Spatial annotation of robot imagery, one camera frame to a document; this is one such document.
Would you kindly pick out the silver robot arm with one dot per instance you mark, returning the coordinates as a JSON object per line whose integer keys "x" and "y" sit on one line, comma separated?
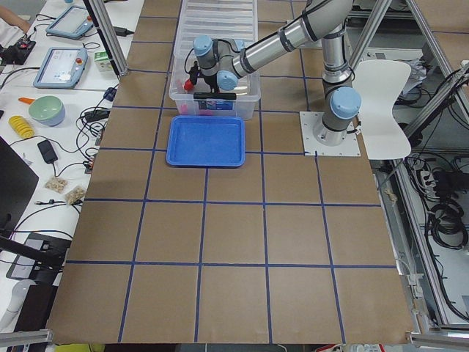
{"x": 319, "y": 32}

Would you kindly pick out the green bowl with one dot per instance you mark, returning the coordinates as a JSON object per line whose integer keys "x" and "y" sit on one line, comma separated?
{"x": 48, "y": 110}

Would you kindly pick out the blue plastic tray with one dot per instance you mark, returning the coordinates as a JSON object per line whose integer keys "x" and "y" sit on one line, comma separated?
{"x": 202, "y": 141}

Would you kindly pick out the aluminium frame post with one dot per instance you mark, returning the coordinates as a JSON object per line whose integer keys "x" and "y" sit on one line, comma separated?
{"x": 102, "y": 22}

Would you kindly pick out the bag of nuts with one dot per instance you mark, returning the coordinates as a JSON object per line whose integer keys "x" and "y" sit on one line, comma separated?
{"x": 76, "y": 194}
{"x": 56, "y": 184}

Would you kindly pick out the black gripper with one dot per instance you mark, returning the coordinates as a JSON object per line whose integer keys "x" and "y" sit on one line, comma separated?
{"x": 212, "y": 83}

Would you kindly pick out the white plastic chair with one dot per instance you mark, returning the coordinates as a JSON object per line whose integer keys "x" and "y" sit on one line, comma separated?
{"x": 379, "y": 83}

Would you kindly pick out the blue teach pendant tablet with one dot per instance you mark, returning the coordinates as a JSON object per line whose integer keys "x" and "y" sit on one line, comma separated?
{"x": 73, "y": 23}
{"x": 62, "y": 68}

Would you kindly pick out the black box latch handle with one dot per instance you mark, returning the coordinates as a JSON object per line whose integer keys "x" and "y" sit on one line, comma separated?
{"x": 214, "y": 95}

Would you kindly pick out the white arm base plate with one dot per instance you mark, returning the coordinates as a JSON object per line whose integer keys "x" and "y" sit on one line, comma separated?
{"x": 319, "y": 141}

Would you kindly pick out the clear plastic box lid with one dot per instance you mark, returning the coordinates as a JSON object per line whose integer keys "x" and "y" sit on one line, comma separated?
{"x": 235, "y": 19}

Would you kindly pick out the green white carton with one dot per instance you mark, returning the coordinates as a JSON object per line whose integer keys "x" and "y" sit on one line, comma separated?
{"x": 102, "y": 62}

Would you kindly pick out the black power adapter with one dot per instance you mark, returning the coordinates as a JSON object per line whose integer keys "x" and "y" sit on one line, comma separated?
{"x": 47, "y": 151}

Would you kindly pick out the clear plastic storage box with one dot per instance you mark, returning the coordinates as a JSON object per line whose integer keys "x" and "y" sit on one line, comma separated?
{"x": 204, "y": 83}

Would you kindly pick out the yellow ridged toy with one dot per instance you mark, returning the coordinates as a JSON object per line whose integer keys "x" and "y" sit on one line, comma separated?
{"x": 21, "y": 126}

